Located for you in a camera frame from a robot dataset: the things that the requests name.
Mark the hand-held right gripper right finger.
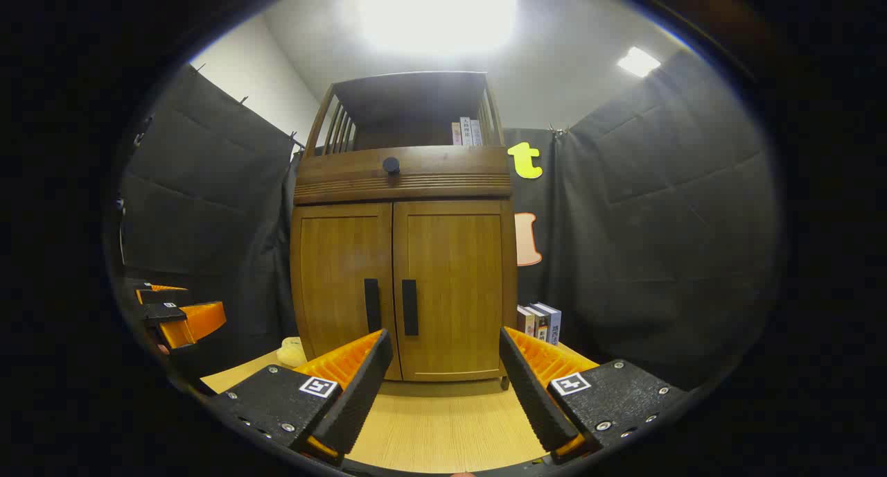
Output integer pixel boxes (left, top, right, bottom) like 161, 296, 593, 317
499, 326, 690, 464

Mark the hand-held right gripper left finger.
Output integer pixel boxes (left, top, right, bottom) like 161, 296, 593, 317
208, 328, 394, 467

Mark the wooden cabinet door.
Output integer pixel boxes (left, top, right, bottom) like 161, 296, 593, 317
291, 201, 403, 381
392, 200, 517, 382

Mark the wooden double-door shoe cabinet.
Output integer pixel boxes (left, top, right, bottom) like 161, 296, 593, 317
290, 71, 519, 382

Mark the dark upright book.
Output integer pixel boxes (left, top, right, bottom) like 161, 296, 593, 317
527, 305, 550, 342

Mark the cream soft object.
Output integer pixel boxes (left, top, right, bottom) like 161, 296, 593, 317
277, 337, 308, 368

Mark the black backdrop cloth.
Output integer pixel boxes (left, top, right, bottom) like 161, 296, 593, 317
114, 51, 780, 388

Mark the wooden drawer with black knob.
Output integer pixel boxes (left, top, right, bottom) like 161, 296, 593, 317
294, 146, 512, 206

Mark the small ceiling light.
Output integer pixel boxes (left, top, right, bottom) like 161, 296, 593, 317
617, 46, 661, 78

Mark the large ceiling light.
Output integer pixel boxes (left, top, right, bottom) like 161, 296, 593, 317
346, 0, 517, 55

